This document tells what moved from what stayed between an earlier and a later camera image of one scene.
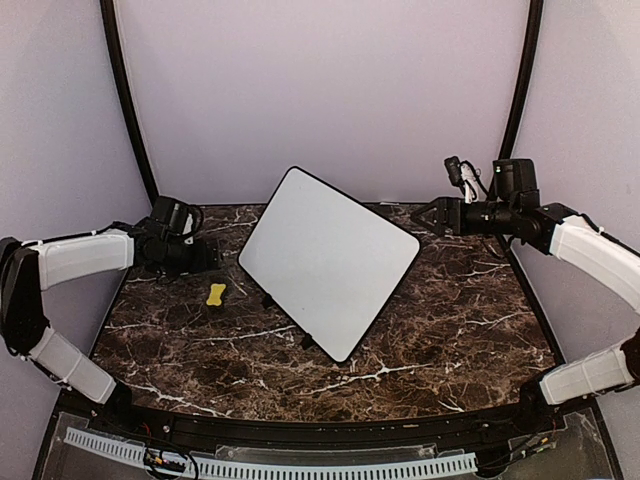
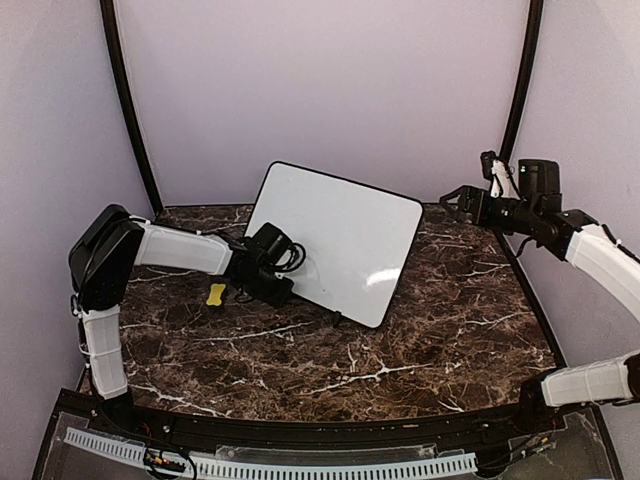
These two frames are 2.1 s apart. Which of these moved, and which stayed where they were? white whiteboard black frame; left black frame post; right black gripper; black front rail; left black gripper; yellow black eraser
Moved: white whiteboard black frame; right black gripper; left black gripper
Stayed: left black frame post; black front rail; yellow black eraser
